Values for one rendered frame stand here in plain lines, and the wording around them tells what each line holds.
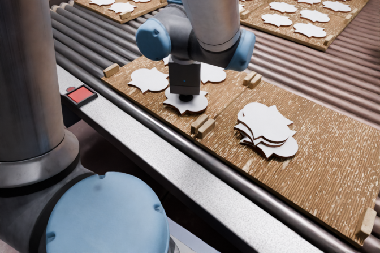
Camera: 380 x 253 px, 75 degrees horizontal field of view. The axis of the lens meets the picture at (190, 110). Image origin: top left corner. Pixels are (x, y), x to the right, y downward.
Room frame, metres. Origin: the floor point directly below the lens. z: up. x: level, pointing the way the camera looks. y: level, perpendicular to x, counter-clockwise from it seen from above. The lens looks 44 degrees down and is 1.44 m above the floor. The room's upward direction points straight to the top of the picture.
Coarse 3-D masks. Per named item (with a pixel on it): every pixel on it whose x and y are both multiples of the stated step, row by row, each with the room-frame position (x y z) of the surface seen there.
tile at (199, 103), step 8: (168, 88) 0.60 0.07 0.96; (168, 96) 0.57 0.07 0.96; (176, 96) 0.57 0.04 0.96; (200, 96) 0.57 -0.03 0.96; (168, 104) 0.54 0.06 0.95; (176, 104) 0.53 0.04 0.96; (184, 104) 0.53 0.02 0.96; (192, 104) 0.53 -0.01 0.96; (200, 104) 0.53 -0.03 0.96; (184, 112) 0.50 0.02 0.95; (192, 112) 0.50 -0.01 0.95; (200, 112) 0.51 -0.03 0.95
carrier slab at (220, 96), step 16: (128, 64) 0.77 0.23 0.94; (144, 64) 0.77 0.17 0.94; (160, 64) 0.77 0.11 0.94; (112, 80) 0.67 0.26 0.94; (128, 80) 0.67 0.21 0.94; (224, 80) 0.67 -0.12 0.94; (240, 80) 0.67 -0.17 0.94; (128, 96) 0.59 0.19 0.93; (144, 96) 0.59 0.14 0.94; (160, 96) 0.59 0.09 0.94; (208, 96) 0.59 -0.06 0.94; (224, 96) 0.59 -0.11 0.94; (160, 112) 0.52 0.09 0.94; (176, 112) 0.52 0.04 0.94; (208, 112) 0.52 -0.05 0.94; (176, 128) 0.46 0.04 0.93
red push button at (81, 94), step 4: (80, 88) 0.64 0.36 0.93; (84, 88) 0.64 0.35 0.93; (72, 92) 0.62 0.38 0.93; (76, 92) 0.62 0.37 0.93; (80, 92) 0.62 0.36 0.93; (84, 92) 0.62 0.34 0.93; (88, 92) 0.62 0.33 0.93; (68, 96) 0.60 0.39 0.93; (72, 96) 0.60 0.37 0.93; (76, 96) 0.60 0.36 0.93; (80, 96) 0.60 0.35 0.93; (84, 96) 0.60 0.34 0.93; (88, 96) 0.60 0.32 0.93; (76, 100) 0.58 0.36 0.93; (80, 100) 0.58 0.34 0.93
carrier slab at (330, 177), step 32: (256, 96) 0.59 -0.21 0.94; (288, 96) 0.59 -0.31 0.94; (224, 128) 0.46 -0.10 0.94; (320, 128) 0.46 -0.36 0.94; (352, 128) 0.46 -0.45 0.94; (224, 160) 0.36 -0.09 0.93; (256, 160) 0.35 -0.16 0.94; (288, 160) 0.35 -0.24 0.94; (320, 160) 0.35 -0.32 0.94; (352, 160) 0.35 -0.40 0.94; (288, 192) 0.27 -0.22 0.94; (320, 192) 0.27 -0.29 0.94; (352, 192) 0.27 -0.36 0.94; (352, 224) 0.20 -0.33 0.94
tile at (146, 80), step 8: (136, 72) 0.70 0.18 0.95; (144, 72) 0.70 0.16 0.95; (152, 72) 0.70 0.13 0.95; (160, 72) 0.70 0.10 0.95; (136, 80) 0.66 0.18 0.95; (144, 80) 0.66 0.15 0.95; (152, 80) 0.66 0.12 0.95; (160, 80) 0.66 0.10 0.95; (144, 88) 0.62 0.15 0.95; (152, 88) 0.62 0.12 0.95; (160, 88) 0.62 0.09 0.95
